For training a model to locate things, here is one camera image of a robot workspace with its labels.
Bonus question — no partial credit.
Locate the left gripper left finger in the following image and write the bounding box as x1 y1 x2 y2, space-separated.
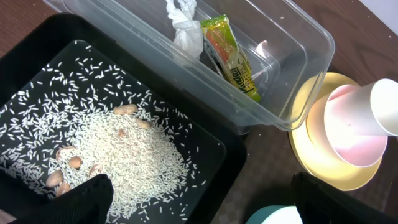
11 174 114 224

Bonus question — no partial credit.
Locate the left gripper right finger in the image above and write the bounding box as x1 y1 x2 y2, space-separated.
290 172 397 224

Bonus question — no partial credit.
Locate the light blue bowl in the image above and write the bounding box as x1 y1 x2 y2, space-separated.
246 205 303 224

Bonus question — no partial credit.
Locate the white rice pile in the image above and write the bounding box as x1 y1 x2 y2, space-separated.
1 41 203 223

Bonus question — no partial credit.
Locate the white tissue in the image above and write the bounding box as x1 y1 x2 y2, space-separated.
166 0 203 60

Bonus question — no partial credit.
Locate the green orange snack wrapper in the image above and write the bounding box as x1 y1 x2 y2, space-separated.
200 15 261 102

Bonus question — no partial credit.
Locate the clear plastic waste bin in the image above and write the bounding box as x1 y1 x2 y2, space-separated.
47 0 335 134

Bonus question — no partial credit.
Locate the peanut in shell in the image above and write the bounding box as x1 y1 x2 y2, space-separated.
56 182 70 197
113 104 137 115
68 156 83 169
136 118 152 130
46 170 63 188

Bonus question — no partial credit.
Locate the yellow plate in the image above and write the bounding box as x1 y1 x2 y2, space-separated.
289 72 382 191

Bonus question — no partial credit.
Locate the pink bowl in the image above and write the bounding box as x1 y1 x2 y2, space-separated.
307 85 388 167

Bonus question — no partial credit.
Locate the black plastic tray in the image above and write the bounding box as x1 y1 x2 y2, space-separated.
1 14 246 223

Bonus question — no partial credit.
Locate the white paper cup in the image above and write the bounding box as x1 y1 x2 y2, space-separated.
325 78 397 136

